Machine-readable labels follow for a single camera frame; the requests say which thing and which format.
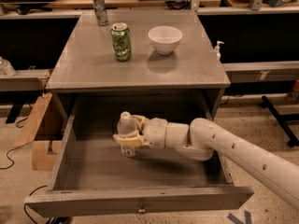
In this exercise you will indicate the wooden block stand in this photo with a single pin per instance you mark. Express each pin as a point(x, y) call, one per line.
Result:
point(43, 130)

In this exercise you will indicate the open grey top drawer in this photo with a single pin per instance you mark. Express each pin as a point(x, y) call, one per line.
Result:
point(92, 177)

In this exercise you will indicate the silver slim can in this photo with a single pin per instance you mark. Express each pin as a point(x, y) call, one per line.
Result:
point(100, 12)

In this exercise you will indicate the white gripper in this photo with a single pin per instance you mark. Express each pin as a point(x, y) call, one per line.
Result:
point(154, 132)

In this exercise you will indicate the green soda can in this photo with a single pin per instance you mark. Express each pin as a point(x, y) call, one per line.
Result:
point(121, 41)

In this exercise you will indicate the clear plastic water bottle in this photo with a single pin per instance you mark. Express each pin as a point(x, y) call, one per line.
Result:
point(127, 128)

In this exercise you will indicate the black stand leg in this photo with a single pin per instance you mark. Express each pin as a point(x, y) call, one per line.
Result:
point(283, 121)

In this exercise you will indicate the metal drawer knob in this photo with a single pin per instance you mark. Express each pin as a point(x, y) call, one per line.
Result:
point(141, 210)

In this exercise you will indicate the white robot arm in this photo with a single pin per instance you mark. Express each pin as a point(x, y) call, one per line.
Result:
point(199, 139)

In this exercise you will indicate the grey wooden cabinet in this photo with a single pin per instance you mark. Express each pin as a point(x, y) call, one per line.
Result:
point(88, 63)

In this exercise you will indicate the white ceramic bowl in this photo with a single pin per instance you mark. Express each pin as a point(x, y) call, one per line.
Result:
point(164, 39)

